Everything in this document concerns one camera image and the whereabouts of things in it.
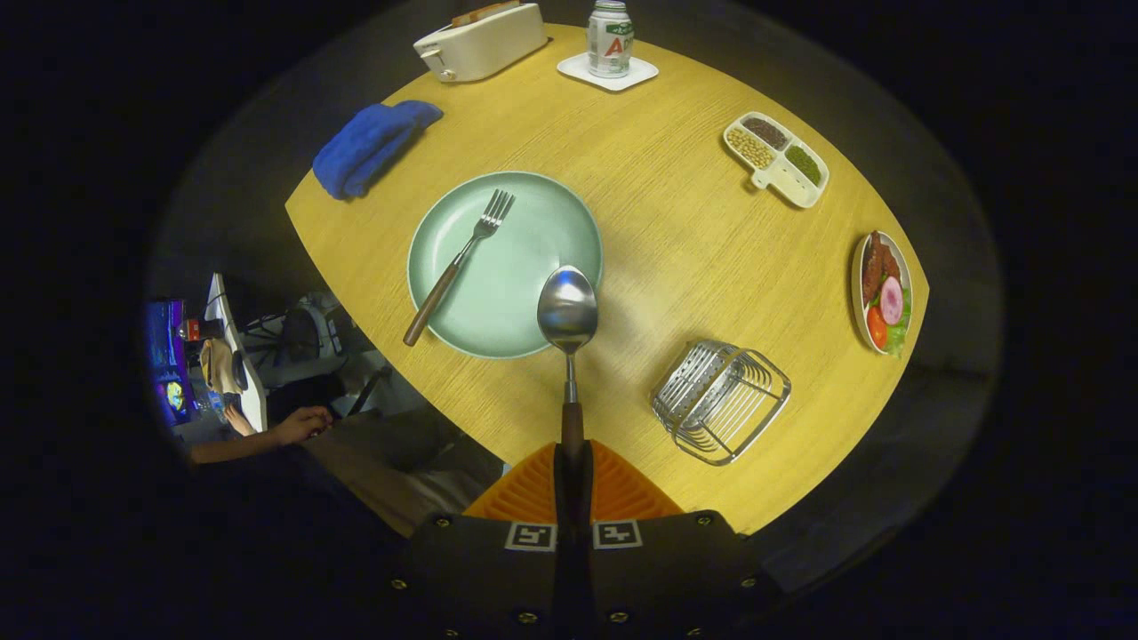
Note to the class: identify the green lettuce leaf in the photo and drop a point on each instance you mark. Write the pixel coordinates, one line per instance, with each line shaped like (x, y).
(898, 336)

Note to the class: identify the pink ham slice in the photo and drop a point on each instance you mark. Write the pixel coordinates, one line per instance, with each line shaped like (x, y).
(892, 300)

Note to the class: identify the green mung beans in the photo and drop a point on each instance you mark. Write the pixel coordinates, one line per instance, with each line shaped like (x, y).
(804, 164)

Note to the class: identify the white oval food plate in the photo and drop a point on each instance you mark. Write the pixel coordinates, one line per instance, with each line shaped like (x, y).
(859, 293)

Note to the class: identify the pale green round plate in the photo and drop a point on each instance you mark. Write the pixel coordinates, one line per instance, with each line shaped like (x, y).
(524, 240)

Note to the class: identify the white drink bottle green label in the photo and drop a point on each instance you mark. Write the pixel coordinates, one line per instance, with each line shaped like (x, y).
(610, 40)

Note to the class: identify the brown toast slice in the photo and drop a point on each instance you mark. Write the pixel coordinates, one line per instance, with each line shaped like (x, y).
(484, 12)

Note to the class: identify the white divided dish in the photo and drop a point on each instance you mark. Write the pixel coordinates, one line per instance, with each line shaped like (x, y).
(787, 182)

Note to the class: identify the white toaster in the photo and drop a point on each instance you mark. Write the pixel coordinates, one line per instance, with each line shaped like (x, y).
(480, 44)

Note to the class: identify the yellow soybeans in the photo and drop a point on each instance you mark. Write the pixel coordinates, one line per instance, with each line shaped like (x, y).
(749, 148)

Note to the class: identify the brown grilled meat piece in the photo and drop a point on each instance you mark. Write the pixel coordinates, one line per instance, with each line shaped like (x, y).
(871, 267)
(891, 260)

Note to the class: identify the red tomato slice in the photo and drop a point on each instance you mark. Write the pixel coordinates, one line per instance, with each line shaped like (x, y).
(877, 327)

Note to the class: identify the white square coaster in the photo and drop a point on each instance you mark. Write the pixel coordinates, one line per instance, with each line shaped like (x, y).
(573, 69)

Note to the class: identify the dark brown beans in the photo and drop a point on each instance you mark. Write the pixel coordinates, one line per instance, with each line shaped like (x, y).
(766, 132)

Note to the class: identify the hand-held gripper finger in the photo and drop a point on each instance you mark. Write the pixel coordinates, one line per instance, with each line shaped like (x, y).
(583, 569)
(564, 569)

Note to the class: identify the blue folded towel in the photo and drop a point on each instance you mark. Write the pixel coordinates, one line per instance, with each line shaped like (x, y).
(369, 147)

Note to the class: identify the computer monitor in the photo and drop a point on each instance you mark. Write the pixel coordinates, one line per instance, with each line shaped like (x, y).
(167, 356)

